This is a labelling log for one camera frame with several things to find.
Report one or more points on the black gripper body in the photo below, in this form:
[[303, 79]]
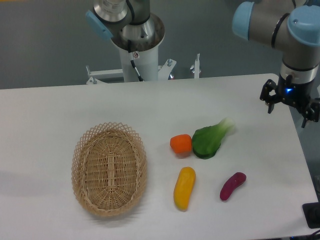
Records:
[[294, 95]]

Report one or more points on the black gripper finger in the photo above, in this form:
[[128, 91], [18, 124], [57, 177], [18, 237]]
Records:
[[310, 111], [270, 95]]

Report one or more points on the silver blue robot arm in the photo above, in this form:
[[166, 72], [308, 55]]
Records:
[[290, 26]]

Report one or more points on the purple sweet potato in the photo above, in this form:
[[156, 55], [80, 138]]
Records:
[[231, 185]]

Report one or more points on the green bok choy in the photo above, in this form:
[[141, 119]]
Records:
[[206, 141]]

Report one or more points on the black device at table edge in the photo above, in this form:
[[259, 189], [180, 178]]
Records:
[[312, 214]]

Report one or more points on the orange persimmon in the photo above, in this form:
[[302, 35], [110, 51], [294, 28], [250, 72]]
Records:
[[181, 143]]

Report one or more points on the yellow mango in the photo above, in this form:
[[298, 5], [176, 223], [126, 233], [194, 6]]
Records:
[[184, 187]]

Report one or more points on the woven wicker basket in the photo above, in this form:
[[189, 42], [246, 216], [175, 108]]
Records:
[[109, 169]]

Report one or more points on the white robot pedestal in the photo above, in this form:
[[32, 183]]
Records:
[[136, 66]]

